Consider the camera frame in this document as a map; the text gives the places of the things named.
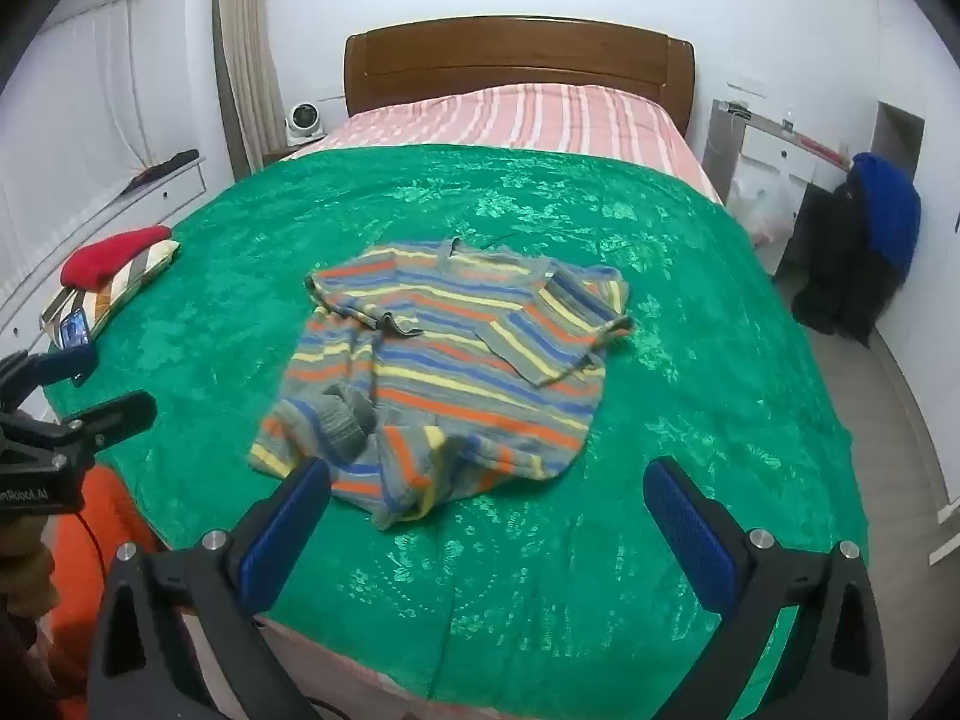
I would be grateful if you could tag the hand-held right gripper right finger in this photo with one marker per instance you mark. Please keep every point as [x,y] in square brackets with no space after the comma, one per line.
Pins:
[686,525]

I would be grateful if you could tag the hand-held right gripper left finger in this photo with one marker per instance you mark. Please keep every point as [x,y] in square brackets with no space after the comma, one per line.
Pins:
[289,517]

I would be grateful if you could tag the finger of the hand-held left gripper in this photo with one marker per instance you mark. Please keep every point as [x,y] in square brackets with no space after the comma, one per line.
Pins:
[67,364]
[112,412]

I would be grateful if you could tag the striped knit sweater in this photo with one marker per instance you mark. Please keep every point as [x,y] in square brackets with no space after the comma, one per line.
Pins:
[465,360]

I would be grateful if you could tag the person's left forearm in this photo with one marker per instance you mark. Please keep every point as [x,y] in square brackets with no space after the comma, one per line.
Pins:
[26,570]

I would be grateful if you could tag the smartphone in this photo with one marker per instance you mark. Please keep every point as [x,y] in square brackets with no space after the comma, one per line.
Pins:
[75,328]

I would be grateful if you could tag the red knit cloth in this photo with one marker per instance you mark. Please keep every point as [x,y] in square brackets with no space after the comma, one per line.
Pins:
[109,255]

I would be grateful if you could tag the striped folded cloth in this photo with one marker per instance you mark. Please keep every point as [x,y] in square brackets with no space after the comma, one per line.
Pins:
[146,270]

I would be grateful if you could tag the orange cloth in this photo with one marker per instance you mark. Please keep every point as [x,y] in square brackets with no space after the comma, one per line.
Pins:
[105,615]

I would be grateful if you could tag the green floral bedspread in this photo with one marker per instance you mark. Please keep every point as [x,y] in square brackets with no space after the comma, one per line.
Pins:
[675,360]

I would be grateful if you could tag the black item on shelf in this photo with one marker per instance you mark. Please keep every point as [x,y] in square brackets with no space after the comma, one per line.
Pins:
[165,165]

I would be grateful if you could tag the white window blinds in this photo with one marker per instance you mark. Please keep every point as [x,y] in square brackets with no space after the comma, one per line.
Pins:
[67,127]

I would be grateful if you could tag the black puffer jacket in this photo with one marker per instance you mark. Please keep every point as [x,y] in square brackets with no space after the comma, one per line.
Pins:
[840,277]

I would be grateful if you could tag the white plastic bag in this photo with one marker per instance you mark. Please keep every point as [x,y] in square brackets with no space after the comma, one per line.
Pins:
[761,210]

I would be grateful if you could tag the small white fan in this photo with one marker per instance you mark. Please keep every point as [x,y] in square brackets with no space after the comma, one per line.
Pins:
[304,121]

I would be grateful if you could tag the beige curtain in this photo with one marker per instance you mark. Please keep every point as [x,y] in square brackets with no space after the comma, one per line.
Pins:
[244,52]

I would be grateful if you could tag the blue cloth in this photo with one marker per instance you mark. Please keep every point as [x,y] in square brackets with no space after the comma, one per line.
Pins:
[889,210]

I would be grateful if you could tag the white desk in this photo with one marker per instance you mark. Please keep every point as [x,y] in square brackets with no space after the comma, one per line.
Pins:
[772,146]

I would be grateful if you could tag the pink striped bed sheet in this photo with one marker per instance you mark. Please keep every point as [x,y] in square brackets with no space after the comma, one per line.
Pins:
[525,120]

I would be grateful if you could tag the wooden headboard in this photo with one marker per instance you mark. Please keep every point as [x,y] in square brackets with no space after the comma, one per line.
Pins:
[517,52]

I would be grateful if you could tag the white wall socket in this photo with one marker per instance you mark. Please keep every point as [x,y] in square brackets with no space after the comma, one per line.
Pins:
[748,86]

